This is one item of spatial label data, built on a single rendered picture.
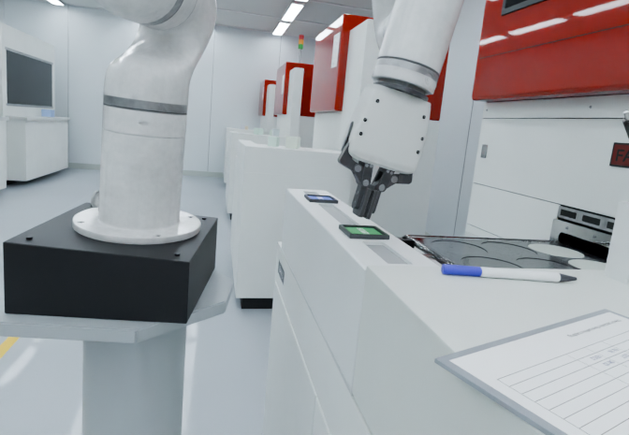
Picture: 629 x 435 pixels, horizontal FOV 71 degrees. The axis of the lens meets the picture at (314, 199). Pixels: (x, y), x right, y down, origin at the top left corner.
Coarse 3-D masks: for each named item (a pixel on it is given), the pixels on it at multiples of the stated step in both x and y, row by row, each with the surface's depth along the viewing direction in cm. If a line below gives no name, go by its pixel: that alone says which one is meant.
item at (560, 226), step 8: (552, 224) 102; (560, 224) 100; (568, 224) 98; (576, 224) 97; (552, 232) 102; (560, 232) 100; (568, 232) 97; (576, 232) 95; (584, 232) 93; (592, 232) 91; (600, 232) 89; (560, 240) 101; (592, 240) 91; (600, 240) 89; (608, 240) 87
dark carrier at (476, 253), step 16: (432, 240) 87; (448, 240) 88; (464, 240) 89; (480, 240) 91; (496, 240) 92; (448, 256) 76; (464, 256) 77; (480, 256) 78; (496, 256) 79; (512, 256) 80; (528, 256) 81; (544, 256) 82; (560, 256) 83; (592, 256) 86
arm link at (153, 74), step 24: (192, 0) 64; (168, 24) 64; (192, 24) 67; (144, 48) 66; (168, 48) 66; (192, 48) 68; (120, 72) 61; (144, 72) 61; (168, 72) 63; (192, 72) 67; (120, 96) 61; (144, 96) 61; (168, 96) 63
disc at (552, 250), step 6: (528, 246) 90; (534, 246) 90; (540, 246) 91; (546, 246) 91; (552, 246) 92; (558, 246) 92; (546, 252) 86; (552, 252) 87; (558, 252) 87; (564, 252) 88; (570, 252) 88; (576, 252) 89
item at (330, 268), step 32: (288, 192) 94; (320, 192) 97; (288, 224) 92; (320, 224) 65; (352, 224) 69; (288, 256) 90; (320, 256) 64; (352, 256) 50; (384, 256) 52; (416, 256) 52; (320, 288) 63; (352, 288) 49; (320, 320) 62; (352, 320) 48; (352, 352) 48; (352, 384) 47
